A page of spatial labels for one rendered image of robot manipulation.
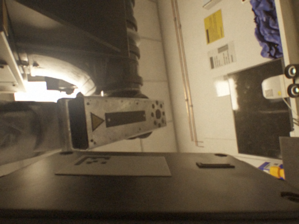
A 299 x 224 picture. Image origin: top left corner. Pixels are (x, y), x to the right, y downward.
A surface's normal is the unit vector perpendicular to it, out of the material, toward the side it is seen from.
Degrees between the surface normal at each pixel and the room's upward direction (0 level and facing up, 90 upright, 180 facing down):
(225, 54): 90
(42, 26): 90
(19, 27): 90
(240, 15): 90
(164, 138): 180
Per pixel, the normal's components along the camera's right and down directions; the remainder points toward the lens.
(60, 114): -0.53, 0.04
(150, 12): 0.56, -0.08
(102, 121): 0.84, -0.11
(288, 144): -0.85, 0.11
